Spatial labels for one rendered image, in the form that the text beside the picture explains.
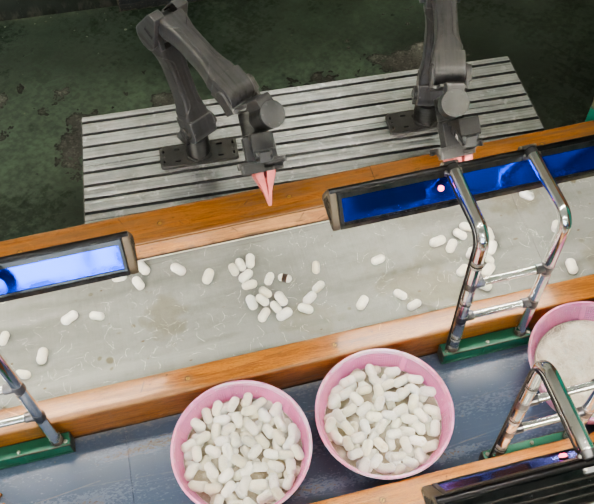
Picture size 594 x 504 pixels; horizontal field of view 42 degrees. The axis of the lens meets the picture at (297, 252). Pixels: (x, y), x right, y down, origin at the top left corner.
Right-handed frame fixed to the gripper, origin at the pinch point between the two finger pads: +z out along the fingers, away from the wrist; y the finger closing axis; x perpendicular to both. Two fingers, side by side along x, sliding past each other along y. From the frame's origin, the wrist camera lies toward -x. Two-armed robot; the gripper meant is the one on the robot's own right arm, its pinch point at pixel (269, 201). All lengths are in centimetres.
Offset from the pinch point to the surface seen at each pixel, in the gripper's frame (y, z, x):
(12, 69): -76, -70, 171
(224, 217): -9.8, 1.7, 10.7
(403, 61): 80, -40, 146
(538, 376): 29, 33, -57
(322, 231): 11.2, 9.3, 7.5
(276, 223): 1.4, 5.4, 9.1
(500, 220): 51, 15, 3
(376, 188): 15.9, 0.7, -32.8
